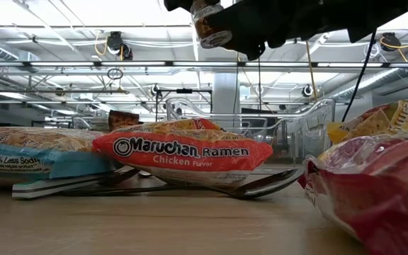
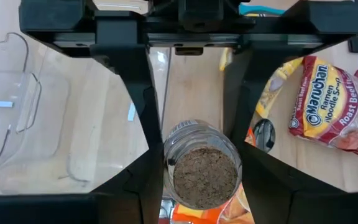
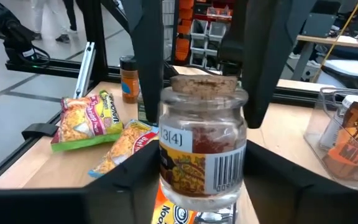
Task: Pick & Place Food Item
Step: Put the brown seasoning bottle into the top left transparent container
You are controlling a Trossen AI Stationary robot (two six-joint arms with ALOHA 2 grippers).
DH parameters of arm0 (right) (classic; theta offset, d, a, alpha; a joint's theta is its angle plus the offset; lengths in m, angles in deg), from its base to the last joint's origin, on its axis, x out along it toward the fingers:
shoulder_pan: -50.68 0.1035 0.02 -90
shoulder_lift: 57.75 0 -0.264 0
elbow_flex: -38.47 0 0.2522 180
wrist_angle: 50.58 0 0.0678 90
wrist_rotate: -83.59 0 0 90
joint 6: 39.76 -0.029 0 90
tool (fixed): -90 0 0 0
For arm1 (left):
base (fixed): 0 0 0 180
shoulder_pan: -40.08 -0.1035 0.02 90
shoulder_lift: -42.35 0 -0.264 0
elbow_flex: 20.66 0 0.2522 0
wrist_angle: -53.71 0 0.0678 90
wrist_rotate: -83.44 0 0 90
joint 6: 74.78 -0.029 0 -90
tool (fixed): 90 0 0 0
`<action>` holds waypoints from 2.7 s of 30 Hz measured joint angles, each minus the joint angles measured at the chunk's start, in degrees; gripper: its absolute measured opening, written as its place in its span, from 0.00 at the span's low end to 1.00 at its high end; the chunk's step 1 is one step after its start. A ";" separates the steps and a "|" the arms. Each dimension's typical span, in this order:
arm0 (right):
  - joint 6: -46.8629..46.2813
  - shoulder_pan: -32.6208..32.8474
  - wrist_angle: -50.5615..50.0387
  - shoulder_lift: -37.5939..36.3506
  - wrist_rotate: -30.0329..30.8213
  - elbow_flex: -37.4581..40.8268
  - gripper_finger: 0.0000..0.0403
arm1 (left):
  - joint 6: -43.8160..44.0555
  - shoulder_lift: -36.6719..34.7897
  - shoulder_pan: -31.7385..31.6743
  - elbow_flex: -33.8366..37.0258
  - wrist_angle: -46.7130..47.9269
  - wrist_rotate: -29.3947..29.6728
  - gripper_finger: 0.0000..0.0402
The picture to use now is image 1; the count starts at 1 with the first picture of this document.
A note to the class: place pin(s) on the long ceiling light rail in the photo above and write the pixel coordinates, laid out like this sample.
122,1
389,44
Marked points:
136,63

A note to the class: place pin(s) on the white pillar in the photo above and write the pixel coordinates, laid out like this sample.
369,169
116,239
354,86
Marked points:
225,92

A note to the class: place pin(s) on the taco seasoning mix packet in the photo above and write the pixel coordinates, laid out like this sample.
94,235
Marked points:
122,120

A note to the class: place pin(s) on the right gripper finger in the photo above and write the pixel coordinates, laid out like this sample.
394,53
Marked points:
179,4
250,32

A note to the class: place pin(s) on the black-lid spice jar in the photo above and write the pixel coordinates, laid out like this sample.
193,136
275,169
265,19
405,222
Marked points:
209,26

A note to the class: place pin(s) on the blue less-sodium ramen pack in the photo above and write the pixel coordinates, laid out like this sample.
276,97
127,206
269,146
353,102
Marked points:
30,156

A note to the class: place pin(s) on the black metal spoon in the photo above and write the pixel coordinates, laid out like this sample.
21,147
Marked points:
260,189

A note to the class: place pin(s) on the clear plastic bin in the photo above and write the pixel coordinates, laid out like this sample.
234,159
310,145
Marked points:
310,117

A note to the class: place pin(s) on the distant black rig frame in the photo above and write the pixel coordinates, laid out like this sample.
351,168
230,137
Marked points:
184,91

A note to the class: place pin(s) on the yellow ramen pack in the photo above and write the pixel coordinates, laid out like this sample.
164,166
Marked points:
384,122

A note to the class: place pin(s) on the orange chicken ramen pack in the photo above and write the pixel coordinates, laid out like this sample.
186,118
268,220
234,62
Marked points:
190,152

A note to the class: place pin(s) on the red beef ramen pack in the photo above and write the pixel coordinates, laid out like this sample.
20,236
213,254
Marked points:
374,198

